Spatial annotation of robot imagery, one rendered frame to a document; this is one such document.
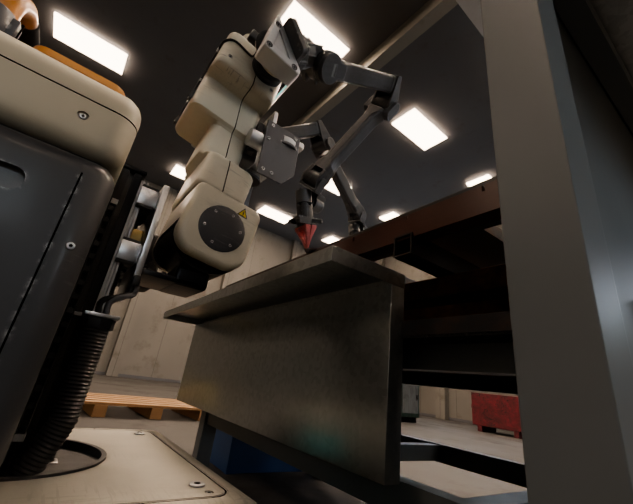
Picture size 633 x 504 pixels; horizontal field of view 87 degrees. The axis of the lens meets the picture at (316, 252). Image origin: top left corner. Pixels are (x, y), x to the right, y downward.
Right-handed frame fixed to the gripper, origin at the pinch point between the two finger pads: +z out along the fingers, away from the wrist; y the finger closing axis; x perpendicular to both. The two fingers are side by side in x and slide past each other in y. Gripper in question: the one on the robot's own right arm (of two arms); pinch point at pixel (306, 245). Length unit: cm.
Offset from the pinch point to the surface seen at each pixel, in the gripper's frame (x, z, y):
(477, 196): 59, 5, 2
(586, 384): 82, 31, 43
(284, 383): 6.8, 40.8, 14.7
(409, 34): -158, -424, -341
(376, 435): 41, 47, 16
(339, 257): 43, 15, 23
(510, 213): 79, 22, 41
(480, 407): -308, 199, -633
